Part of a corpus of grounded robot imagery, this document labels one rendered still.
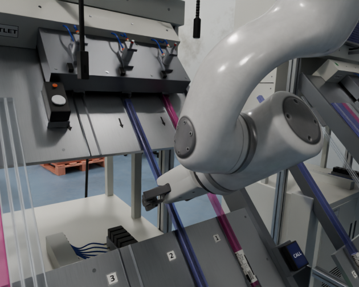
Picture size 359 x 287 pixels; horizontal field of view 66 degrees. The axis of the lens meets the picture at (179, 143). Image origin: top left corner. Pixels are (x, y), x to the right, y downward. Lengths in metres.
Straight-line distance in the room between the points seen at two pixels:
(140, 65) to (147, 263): 0.44
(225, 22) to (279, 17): 4.40
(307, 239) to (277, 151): 0.59
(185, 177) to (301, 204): 0.50
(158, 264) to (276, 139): 0.31
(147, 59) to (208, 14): 4.25
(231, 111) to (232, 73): 0.03
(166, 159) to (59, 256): 0.42
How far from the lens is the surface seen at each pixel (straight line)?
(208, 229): 0.59
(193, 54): 5.02
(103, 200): 1.30
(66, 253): 0.87
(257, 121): 0.32
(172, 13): 0.91
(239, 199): 0.68
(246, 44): 0.29
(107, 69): 0.64
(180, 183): 0.43
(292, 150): 0.31
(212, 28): 4.84
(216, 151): 0.29
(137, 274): 0.50
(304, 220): 0.87
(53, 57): 0.63
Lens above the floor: 1.12
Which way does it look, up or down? 11 degrees down
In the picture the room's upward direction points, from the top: 2 degrees clockwise
